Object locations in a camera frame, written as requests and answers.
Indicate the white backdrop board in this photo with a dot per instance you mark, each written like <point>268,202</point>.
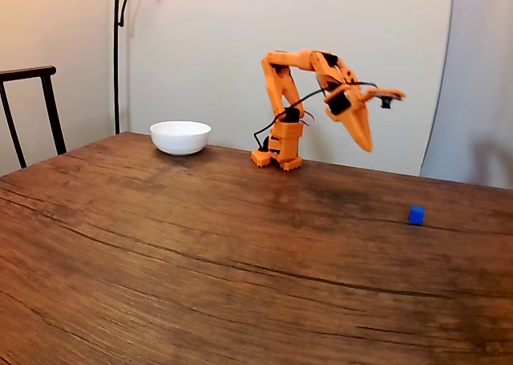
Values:
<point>200,60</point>

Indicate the black table clamp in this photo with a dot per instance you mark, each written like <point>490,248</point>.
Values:
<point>263,144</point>

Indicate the black floor lamp pole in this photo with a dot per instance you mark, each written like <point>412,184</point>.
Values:
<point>116,60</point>

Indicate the blue cube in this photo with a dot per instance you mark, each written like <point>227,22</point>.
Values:
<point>417,215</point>

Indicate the white bowl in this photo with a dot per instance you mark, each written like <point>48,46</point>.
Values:
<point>180,138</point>

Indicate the wrist camera on orange mount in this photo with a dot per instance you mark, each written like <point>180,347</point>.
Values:
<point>385,94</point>

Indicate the dark wooden chair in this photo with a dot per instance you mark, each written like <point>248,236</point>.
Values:
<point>48,100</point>

